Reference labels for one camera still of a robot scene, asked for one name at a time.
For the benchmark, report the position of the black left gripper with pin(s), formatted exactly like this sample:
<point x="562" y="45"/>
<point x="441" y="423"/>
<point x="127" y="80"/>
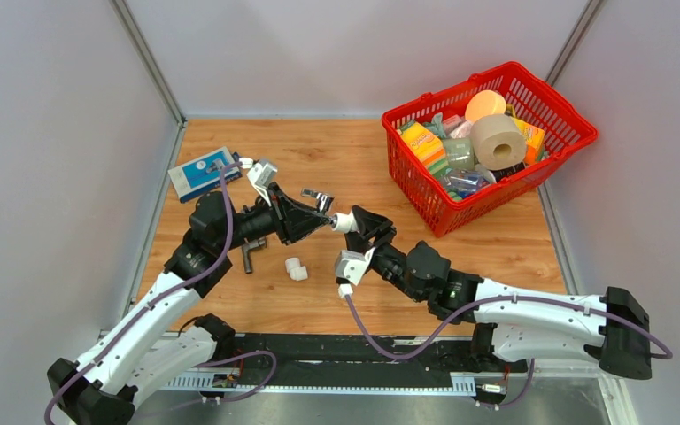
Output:
<point x="293" y="220"/>

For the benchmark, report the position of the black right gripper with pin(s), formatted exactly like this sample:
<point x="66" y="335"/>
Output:
<point x="374" y="228"/>

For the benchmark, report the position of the white PVC elbow fitting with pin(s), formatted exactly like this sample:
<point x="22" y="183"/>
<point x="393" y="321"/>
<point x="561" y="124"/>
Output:
<point x="344" y="223"/>

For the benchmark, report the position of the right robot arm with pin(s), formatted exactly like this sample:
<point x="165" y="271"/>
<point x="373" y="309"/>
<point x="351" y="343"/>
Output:
<point x="511" y="323"/>

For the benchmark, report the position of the white PVC elbow on table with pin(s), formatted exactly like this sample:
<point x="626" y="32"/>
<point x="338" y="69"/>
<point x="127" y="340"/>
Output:
<point x="295" y="269"/>

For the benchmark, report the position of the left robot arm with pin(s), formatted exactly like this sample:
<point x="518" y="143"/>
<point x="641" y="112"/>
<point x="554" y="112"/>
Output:
<point x="158" y="293"/>

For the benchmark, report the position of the yellow green sponge pack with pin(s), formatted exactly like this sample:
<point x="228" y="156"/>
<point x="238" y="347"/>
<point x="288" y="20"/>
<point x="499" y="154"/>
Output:
<point x="425" y="146"/>

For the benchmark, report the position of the blue Harry's razor box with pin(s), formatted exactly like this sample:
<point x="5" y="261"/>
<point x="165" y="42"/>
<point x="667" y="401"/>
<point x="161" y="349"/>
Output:
<point x="200" y="175"/>

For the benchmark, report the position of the brown toilet paper roll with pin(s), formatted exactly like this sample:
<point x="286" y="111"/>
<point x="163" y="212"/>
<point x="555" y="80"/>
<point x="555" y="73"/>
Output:
<point x="497" y="142"/>

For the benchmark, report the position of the orange round sponge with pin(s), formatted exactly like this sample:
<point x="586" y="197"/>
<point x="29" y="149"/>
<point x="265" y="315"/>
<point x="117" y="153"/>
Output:
<point x="484" y="103"/>

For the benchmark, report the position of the orange yellow box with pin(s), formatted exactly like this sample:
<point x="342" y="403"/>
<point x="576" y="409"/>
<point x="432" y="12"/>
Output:
<point x="534" y="138"/>

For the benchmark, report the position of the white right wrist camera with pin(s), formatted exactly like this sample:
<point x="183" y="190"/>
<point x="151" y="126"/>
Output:
<point x="351" y="266"/>

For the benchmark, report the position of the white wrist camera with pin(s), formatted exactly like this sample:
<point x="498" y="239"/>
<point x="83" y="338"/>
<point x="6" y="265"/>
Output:
<point x="351" y="266"/>
<point x="260" y="174"/>

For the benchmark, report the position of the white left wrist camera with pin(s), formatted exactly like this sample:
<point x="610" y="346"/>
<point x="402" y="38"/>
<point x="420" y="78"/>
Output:
<point x="260" y="174"/>

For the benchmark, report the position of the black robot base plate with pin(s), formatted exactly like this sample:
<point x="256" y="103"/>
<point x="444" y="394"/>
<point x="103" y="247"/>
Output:
<point x="349" y="361"/>

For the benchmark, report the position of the aluminium frame rail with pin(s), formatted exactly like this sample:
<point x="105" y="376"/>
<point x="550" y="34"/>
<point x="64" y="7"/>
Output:
<point x="251" y="372"/>

